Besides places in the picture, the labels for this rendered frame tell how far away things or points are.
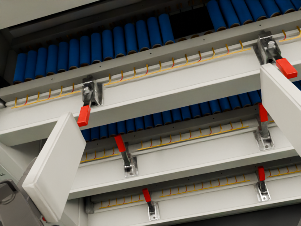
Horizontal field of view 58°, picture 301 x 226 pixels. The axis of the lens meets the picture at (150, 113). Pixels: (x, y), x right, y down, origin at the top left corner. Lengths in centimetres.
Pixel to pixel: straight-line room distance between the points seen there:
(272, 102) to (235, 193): 55
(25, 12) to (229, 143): 41
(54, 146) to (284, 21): 37
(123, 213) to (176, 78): 44
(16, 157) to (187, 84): 33
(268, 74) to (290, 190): 58
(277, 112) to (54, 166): 13
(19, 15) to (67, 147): 23
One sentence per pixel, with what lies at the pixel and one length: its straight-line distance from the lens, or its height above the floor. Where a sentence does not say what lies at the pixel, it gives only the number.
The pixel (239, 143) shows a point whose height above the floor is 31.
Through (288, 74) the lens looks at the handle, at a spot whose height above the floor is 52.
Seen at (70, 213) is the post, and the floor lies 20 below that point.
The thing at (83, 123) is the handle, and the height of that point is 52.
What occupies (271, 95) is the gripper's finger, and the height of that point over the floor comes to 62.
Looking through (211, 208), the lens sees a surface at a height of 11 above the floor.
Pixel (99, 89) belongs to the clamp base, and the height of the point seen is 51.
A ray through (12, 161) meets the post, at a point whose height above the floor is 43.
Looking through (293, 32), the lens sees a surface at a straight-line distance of 46.
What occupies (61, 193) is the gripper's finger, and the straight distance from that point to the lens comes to 17.
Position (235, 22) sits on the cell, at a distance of 45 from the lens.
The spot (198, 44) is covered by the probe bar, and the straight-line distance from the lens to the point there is 42.
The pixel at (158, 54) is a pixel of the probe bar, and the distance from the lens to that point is 42.
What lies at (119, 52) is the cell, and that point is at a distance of 45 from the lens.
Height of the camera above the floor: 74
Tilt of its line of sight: 41 degrees down
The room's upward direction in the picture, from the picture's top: 20 degrees counter-clockwise
